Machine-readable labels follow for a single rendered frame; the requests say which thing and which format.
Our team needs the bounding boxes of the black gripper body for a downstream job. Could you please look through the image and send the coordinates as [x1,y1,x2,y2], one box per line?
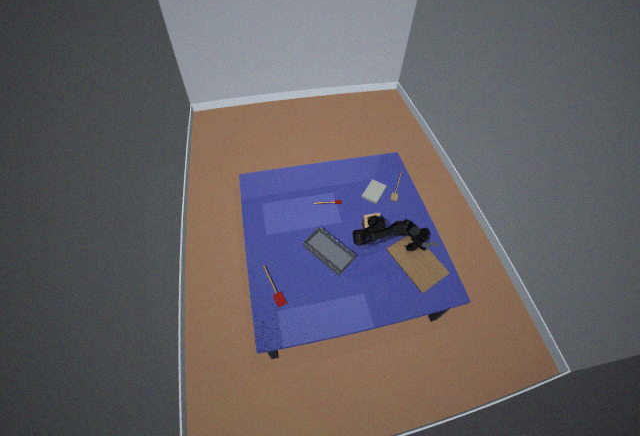
[406,228,429,251]

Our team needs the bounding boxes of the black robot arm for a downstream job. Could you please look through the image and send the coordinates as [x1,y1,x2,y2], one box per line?
[353,215,430,246]

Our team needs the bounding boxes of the grey roasting tin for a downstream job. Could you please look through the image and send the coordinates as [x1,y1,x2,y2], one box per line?
[303,227,356,276]

